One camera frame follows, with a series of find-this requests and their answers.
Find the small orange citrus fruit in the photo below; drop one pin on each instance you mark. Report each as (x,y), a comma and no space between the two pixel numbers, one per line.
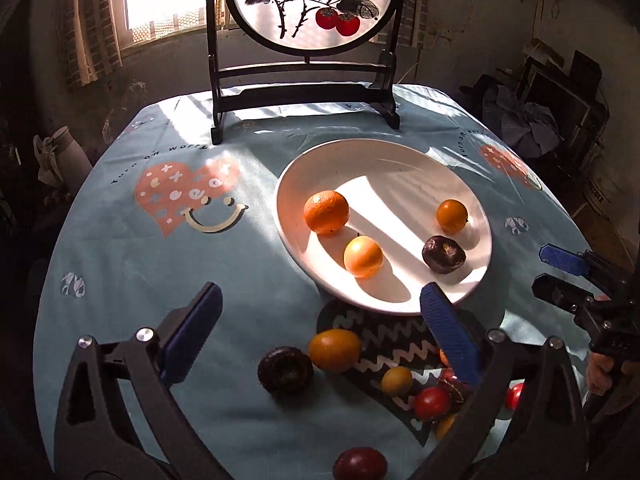
(445,426)
(443,357)

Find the large dark brown wrinkled fruit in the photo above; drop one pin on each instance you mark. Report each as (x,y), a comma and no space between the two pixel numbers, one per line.
(285,372)

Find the stack of dark frames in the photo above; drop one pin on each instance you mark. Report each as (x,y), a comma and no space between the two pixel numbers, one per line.
(575,90)

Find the smooth orange citrus fruit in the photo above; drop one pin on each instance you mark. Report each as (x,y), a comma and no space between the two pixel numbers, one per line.
(363,256)
(334,350)
(451,216)

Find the dark red plum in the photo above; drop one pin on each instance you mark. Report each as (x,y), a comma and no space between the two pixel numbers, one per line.
(360,462)

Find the small yellow citrus fruit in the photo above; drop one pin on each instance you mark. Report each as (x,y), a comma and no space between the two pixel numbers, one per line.
(396,380)

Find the rough orange tangerine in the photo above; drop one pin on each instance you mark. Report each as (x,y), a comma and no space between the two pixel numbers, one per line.
(326,211)

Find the cardboard box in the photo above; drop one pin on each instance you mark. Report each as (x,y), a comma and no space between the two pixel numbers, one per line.
(600,190)

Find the white oval plate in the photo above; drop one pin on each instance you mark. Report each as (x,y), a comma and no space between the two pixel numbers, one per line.
(400,185)

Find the round painted screen on stand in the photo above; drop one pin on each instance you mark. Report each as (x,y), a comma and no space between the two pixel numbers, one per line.
(300,95)

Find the checked curtain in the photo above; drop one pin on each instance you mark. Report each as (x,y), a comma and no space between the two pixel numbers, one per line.
(417,5)
(85,25)

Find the person's right forearm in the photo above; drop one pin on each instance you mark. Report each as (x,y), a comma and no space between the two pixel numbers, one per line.
(617,410)

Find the pile of dark clothes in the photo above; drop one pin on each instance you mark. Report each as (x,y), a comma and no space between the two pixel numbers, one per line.
(525,117)

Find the small red tomato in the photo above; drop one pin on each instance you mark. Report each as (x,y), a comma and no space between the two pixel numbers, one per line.
(447,375)

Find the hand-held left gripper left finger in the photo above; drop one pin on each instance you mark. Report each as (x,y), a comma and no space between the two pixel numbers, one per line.
(192,330)

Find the person's right hand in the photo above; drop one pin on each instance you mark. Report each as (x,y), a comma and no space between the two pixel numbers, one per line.
(599,374)

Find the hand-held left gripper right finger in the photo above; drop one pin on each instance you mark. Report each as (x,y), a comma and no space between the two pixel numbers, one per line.
(450,330)

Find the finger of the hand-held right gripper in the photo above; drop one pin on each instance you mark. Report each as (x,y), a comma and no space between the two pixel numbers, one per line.
(562,257)
(557,291)

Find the light blue printed tablecloth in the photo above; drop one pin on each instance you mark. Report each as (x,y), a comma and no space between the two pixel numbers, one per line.
(125,260)

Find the white jug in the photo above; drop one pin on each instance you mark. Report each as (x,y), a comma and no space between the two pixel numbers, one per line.
(60,155)

